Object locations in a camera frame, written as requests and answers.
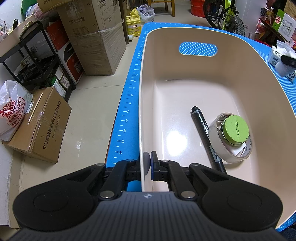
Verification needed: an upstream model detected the yellow detergent bottle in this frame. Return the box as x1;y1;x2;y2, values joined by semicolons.
125;7;142;37

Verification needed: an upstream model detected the blue silicone mat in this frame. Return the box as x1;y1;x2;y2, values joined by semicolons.
105;22;296;232

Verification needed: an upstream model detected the orange drink bottle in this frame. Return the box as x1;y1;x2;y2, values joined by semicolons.
261;7;278;26

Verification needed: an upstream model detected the green and white box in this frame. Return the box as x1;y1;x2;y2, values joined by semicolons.
272;9;296;39

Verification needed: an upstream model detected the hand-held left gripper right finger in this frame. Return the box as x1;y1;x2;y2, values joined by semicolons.
150;151;230;202

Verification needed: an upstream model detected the dark wooden side table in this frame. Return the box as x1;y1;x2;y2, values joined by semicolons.
255;19;296;47

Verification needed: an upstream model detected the clear blue plastic bag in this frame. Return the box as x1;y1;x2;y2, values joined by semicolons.
137;5;155;24

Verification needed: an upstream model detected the green round lid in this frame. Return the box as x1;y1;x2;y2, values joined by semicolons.
221;115;250;146

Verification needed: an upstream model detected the red and white appliance box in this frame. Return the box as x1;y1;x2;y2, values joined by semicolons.
46;20;85;85

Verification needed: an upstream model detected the white tape roll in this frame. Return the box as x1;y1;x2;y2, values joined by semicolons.
207;112;254;164

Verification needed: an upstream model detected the green bag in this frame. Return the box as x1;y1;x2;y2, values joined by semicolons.
21;0;41;14

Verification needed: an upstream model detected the plastic-wrapped cardboard box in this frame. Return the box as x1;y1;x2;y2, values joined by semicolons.
70;21;127;76

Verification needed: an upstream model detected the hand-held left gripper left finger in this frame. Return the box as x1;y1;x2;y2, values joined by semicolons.
66;159;142;201

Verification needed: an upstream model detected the wooden chair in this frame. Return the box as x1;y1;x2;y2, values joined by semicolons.
148;0;176;17

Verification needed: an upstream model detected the flat brown cardboard box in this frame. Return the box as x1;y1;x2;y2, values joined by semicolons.
2;86;72;164

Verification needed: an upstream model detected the beige plastic storage bin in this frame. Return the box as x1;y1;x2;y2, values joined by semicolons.
138;27;296;229

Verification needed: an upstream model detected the white tissue pack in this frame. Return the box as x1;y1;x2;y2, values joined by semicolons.
268;40;296;82

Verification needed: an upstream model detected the shallow cardboard tray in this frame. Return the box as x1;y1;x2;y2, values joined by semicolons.
0;16;35;43

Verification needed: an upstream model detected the black metal cart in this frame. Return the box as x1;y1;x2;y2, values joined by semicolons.
0;20;77;102

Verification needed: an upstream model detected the black and green bicycle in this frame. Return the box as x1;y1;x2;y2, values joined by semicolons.
203;0;245;36

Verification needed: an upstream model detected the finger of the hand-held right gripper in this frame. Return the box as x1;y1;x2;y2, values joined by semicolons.
280;54;296;69

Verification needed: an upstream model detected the large printed cardboard box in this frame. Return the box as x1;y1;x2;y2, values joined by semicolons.
58;0;123;35

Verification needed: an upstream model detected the black marker pen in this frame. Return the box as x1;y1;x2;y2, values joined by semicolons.
191;106;227;175

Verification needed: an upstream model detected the red bucket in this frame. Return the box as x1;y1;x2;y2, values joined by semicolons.
191;0;208;18

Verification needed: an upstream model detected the white plastic bag red print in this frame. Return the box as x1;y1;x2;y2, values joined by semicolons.
0;80;34;142

